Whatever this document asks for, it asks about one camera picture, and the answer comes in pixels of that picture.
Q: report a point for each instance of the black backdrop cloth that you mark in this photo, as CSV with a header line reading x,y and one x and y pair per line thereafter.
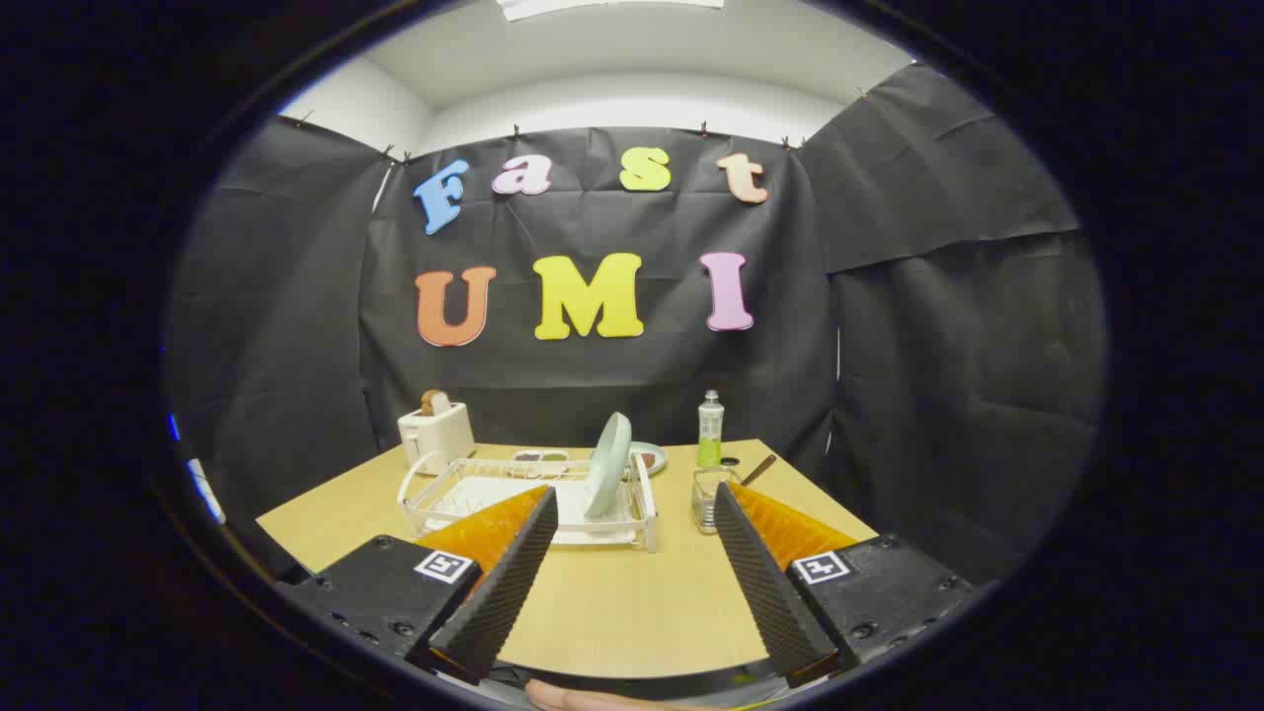
x,y
592,375

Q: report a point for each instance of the white compartment tray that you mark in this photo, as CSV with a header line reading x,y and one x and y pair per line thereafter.
x,y
538,457

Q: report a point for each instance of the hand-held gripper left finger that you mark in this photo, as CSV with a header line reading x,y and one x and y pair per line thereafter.
x,y
499,592

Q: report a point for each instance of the white toaster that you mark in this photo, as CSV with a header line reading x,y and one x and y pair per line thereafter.
x,y
439,439

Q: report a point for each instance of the green tea bottle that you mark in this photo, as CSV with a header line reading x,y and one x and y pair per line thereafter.
x,y
710,425

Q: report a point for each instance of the pale green plate with meat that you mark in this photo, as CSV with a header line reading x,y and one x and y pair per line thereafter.
x,y
652,460

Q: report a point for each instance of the ceiling light panel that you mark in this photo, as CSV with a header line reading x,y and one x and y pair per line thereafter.
x,y
612,6

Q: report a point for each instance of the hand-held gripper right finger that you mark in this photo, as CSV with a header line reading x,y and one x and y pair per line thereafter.
x,y
770,592

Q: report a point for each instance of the clear basket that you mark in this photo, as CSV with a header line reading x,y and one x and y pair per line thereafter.
x,y
703,499

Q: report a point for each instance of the bread slice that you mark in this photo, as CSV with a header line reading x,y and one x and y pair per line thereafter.
x,y
435,402

